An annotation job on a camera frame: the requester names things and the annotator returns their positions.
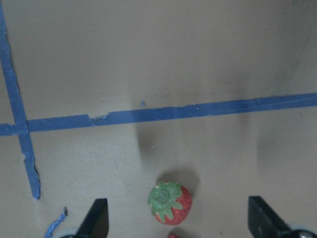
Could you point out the strawberry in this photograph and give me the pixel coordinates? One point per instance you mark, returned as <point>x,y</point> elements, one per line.
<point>170,202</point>

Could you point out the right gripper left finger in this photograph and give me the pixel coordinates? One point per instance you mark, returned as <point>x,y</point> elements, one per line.
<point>96,222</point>

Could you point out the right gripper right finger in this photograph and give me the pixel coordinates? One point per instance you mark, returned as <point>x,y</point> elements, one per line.
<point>264,222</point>

